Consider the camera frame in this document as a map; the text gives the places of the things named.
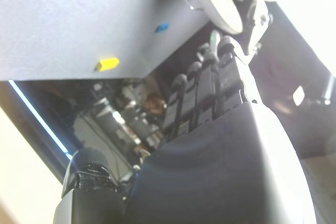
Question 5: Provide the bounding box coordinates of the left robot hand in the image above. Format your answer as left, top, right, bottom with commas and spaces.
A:
54, 30, 318, 224

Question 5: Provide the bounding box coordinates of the robot column with blue light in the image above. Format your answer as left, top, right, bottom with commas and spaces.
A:
0, 78, 85, 183

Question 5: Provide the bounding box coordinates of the yellow block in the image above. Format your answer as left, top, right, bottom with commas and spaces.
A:
94, 56, 120, 72

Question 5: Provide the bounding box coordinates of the blue block with two holes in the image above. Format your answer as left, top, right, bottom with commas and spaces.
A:
154, 23, 170, 34

